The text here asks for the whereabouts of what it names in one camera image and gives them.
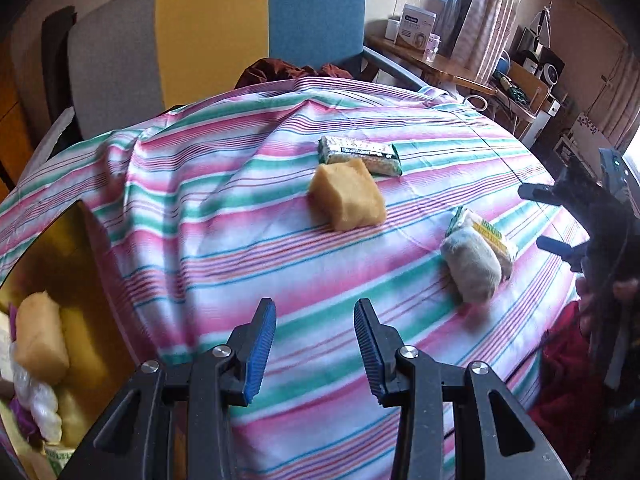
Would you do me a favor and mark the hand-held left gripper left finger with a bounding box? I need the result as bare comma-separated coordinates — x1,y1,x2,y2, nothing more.
70,298,277,480

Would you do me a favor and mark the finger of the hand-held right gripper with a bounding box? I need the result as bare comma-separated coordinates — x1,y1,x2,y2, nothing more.
536,237,593,273
518,157,601,211

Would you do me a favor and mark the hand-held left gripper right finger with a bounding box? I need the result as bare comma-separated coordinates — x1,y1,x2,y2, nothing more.
353,298,571,480

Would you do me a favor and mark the dark box with yellow inside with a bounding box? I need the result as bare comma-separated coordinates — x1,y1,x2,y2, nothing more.
0,199,136,480

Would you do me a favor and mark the yellow sponge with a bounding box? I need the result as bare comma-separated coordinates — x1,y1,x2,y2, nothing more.
307,159,388,232
12,292,71,386

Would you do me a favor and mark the white plastic bag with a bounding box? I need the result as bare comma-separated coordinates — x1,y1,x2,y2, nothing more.
10,360,63,443

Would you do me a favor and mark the green and white carton box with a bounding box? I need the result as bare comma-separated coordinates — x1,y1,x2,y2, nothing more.
44,442,76,478

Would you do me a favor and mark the person's right hand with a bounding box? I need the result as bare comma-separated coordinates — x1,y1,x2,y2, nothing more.
575,275,640,306

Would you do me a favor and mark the green and yellow snack packet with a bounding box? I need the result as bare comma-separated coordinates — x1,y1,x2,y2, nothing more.
447,206,518,281

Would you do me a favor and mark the red garment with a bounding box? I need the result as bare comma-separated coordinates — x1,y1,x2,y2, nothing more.
527,300,621,480

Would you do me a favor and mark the black speaker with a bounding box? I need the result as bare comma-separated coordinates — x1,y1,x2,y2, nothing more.
515,25,566,86

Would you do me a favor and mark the striped pink green cloth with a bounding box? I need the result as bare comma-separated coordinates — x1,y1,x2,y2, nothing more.
0,76,593,480

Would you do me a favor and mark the wooden desk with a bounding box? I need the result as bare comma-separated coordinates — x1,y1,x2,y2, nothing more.
367,35,498,96

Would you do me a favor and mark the patterned curtain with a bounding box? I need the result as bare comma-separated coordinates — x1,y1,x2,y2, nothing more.
442,0,531,86

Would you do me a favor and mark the white carton on desk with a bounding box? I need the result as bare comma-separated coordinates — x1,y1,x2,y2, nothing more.
392,2,438,51

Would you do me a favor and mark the purple packet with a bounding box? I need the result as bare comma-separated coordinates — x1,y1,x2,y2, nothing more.
7,395,36,436

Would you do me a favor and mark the red-brown crumpled cloth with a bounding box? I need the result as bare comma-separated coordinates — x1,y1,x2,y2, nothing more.
235,57,356,91

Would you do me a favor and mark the grey yellow blue chair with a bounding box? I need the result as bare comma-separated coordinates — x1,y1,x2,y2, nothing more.
42,0,451,141

